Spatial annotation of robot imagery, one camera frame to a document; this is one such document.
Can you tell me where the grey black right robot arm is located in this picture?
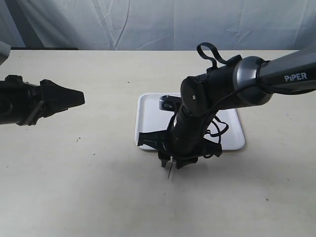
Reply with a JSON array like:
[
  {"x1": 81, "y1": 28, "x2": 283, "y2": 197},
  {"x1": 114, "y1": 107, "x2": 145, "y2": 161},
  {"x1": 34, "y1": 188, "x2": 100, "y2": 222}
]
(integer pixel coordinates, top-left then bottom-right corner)
[{"x1": 137, "y1": 42, "x2": 316, "y2": 168}]

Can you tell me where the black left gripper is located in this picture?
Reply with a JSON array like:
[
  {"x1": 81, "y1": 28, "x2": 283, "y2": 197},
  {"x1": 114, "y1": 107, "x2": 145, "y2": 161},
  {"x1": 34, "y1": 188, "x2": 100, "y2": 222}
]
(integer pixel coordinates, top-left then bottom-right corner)
[{"x1": 0, "y1": 75, "x2": 84, "y2": 126}]

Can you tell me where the white plastic tray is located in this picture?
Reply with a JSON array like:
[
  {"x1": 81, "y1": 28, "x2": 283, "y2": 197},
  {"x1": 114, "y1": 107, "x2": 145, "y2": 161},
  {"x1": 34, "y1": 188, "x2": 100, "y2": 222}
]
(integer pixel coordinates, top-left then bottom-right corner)
[{"x1": 134, "y1": 93, "x2": 245, "y2": 152}]

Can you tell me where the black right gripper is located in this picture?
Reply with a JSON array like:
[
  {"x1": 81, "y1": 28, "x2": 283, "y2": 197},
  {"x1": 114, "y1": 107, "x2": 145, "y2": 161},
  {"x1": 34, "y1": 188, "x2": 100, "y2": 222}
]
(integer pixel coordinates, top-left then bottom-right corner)
[{"x1": 137, "y1": 130, "x2": 222, "y2": 169}]

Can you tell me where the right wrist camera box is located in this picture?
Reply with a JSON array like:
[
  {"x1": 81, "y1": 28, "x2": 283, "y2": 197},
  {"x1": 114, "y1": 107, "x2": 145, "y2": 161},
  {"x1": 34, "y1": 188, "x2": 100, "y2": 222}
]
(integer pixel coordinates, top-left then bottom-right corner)
[{"x1": 159, "y1": 95, "x2": 182, "y2": 113}]

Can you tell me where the white backdrop curtain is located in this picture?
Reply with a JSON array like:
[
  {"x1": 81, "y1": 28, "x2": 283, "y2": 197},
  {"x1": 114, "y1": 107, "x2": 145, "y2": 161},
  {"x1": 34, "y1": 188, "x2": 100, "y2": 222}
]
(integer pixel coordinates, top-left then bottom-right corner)
[{"x1": 0, "y1": 0, "x2": 316, "y2": 50}]

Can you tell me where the thin metal skewer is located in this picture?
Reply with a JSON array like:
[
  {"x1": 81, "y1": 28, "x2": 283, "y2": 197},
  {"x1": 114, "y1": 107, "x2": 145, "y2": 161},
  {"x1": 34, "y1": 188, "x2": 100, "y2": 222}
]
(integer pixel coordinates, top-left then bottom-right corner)
[{"x1": 167, "y1": 159, "x2": 174, "y2": 180}]

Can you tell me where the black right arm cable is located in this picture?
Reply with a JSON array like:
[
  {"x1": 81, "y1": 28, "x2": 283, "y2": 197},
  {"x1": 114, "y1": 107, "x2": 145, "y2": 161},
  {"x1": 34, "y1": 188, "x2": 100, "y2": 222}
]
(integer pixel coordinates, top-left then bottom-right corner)
[{"x1": 196, "y1": 42, "x2": 230, "y2": 68}]

